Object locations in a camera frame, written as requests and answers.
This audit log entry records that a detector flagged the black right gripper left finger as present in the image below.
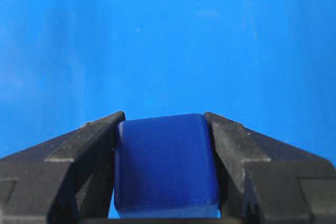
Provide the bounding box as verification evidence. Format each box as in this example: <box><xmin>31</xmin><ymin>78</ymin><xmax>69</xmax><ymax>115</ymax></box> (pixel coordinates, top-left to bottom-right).
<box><xmin>1</xmin><ymin>111</ymin><xmax>125</xmax><ymax>223</ymax></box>

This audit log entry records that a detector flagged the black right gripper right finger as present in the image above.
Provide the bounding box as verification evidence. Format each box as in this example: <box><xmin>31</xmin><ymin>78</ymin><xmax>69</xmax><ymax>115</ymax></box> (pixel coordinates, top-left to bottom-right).
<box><xmin>205</xmin><ymin>112</ymin><xmax>335</xmax><ymax>223</ymax></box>

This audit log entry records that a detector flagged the blue block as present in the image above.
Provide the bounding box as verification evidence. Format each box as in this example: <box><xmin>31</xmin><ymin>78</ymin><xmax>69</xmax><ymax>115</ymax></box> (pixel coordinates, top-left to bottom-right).
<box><xmin>114</xmin><ymin>113</ymin><xmax>220</xmax><ymax>218</ymax></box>

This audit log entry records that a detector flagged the blue table cloth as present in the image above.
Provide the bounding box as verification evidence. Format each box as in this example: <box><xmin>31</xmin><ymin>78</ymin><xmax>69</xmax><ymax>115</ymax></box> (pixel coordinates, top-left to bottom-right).
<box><xmin>0</xmin><ymin>0</ymin><xmax>336</xmax><ymax>219</ymax></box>

